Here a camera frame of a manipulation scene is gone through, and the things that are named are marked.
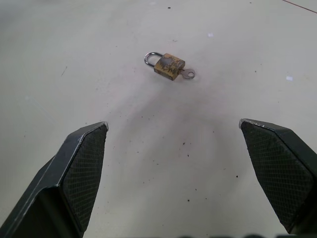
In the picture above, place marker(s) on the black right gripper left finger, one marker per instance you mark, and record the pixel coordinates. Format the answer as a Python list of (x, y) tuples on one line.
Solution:
[(62, 183)]

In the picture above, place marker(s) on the worn brass padlock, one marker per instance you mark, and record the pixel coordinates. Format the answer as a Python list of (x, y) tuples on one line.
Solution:
[(166, 65)]

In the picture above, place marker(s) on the small silver key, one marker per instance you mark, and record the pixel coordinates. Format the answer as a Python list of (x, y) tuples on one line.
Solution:
[(188, 74)]

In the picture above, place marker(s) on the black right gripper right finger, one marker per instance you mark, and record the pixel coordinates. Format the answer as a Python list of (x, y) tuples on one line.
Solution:
[(284, 173)]

